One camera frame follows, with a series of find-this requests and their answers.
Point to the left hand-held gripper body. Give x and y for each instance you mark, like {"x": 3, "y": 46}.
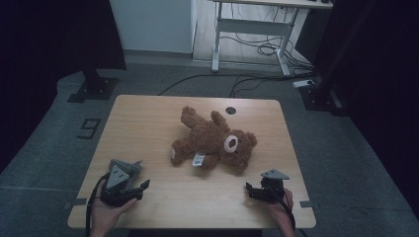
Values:
{"x": 117, "y": 177}

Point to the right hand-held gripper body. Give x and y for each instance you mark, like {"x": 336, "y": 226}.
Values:
{"x": 272, "y": 189}

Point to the brown teddy bear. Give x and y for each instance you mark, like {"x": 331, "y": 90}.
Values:
{"x": 214, "y": 141}

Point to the person's right hand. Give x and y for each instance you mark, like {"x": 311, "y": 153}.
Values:
{"x": 280, "y": 210}

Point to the person's left hand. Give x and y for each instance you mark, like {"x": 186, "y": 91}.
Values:
{"x": 107, "y": 214}

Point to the grey tape strip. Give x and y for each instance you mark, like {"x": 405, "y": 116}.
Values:
{"x": 308, "y": 204}
{"x": 77, "y": 202}

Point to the black tape floor mark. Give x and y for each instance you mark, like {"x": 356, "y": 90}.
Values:
{"x": 89, "y": 128}

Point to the white power strip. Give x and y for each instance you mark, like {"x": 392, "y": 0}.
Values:
{"x": 303, "y": 83}

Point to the dark curtain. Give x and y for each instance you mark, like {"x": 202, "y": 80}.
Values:
{"x": 378, "y": 82}
{"x": 49, "y": 49}

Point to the black stand base plate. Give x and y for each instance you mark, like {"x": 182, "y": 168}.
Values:
{"x": 95, "y": 88}
{"x": 318, "y": 98}

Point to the white metal desk frame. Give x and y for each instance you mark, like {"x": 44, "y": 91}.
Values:
{"x": 253, "y": 28}

